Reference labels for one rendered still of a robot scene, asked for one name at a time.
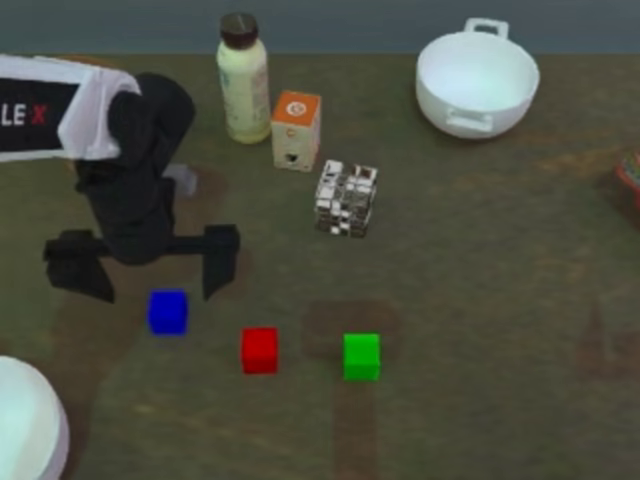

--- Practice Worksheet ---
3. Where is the blue cube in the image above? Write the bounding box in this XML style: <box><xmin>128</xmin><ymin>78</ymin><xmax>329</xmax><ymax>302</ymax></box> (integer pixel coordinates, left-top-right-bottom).
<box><xmin>147</xmin><ymin>288</ymin><xmax>190</xmax><ymax>336</ymax></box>

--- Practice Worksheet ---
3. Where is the red cube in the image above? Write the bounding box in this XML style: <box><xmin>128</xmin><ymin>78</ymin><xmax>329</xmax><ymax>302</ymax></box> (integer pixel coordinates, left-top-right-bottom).
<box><xmin>240</xmin><ymin>327</ymin><xmax>279</xmax><ymax>375</ymax></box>

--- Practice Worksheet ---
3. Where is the green cube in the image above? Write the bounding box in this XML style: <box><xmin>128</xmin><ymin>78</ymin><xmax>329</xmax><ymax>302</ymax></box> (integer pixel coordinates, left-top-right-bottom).
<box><xmin>342</xmin><ymin>332</ymin><xmax>382</xmax><ymax>382</ymax></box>

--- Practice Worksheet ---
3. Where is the mirrored silver puzzle cube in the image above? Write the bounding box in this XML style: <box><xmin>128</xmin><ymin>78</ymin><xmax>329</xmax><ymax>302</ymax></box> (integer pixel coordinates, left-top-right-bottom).
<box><xmin>313</xmin><ymin>159</ymin><xmax>380</xmax><ymax>239</ymax></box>

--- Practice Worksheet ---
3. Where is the orange and white carton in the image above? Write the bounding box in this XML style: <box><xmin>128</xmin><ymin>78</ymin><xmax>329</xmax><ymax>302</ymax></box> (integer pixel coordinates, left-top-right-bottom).
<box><xmin>270</xmin><ymin>90</ymin><xmax>323</xmax><ymax>172</ymax></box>

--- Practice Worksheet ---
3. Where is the white round bowl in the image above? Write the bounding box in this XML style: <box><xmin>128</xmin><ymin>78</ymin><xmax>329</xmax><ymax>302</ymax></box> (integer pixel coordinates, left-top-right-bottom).
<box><xmin>0</xmin><ymin>355</ymin><xmax>71</xmax><ymax>480</ymax></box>

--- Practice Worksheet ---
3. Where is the cream bottle with dark cap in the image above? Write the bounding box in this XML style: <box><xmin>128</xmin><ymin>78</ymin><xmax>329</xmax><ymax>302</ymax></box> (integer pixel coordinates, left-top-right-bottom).
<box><xmin>215</xmin><ymin>12</ymin><xmax>272</xmax><ymax>145</ymax></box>

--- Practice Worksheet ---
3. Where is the red and brown basket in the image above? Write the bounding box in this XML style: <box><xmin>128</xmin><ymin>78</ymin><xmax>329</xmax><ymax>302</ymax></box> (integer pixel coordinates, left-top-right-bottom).
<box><xmin>612</xmin><ymin>147</ymin><xmax>640</xmax><ymax>221</ymax></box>

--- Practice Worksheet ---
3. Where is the white bowl with two handles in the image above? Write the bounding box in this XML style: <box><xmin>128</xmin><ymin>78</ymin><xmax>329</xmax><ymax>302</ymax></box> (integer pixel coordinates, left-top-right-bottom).
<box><xmin>415</xmin><ymin>17</ymin><xmax>542</xmax><ymax>140</ymax></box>

